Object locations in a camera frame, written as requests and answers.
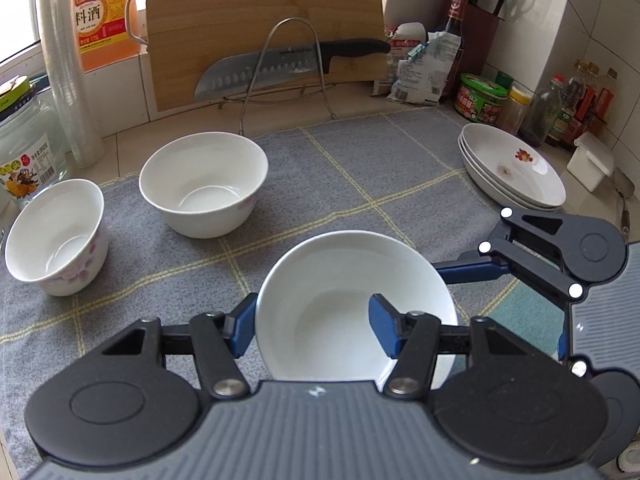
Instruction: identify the metal wire rack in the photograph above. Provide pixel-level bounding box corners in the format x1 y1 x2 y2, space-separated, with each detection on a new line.
194 18 336 136

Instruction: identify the yellow lidded spice jar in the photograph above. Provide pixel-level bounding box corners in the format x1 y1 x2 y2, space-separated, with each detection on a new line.
496 82 533 134

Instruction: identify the dark soy sauce bottle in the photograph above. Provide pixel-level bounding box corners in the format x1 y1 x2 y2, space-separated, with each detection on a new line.
442 0 468 100

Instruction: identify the clear glass jar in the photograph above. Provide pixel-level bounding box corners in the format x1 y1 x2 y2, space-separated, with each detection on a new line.
0 76 67 208

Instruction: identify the large white floral bowl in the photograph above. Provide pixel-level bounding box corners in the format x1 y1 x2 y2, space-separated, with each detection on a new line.
139 131 269 240

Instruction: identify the orange cooking wine bottle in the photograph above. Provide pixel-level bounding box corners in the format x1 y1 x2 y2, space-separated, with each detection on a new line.
72 0 140 72

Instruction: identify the plain white shallow bowl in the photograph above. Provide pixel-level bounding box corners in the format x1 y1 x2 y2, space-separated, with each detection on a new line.
255 231 459 386

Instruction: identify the red white seasoning packet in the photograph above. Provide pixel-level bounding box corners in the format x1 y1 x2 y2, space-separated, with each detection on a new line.
371 22 426 96

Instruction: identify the green lidded tin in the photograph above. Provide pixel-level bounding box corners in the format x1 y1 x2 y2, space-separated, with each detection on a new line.
454 73 508 125

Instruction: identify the black handled santoku knife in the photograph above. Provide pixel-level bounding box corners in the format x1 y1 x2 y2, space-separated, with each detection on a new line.
194 38 390 102

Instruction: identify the bamboo cutting board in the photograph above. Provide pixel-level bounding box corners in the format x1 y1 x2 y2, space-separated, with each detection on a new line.
145 0 385 112

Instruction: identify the bottom white plate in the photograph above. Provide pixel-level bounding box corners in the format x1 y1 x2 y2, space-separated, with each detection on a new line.
456 146 561 214

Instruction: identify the clear oil bottle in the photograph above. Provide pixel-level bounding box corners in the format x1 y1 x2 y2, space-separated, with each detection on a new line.
518 75 564 148

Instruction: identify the white plastic food bag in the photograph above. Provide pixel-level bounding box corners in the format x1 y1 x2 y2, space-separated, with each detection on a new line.
388 32 458 105

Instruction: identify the top white floral plate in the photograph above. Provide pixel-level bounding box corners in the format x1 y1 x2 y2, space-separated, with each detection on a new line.
461 124 566 209

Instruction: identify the dark knife block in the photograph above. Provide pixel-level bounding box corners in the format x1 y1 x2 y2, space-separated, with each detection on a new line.
458 0 506 75

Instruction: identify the white plastic box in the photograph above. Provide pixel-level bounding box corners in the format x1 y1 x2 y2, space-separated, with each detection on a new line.
567 132 615 193

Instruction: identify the small white floral bowl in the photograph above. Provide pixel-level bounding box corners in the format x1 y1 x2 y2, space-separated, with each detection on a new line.
4 179 110 297

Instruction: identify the stack of plastic cups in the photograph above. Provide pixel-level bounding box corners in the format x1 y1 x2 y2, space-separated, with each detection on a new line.
36 0 104 168

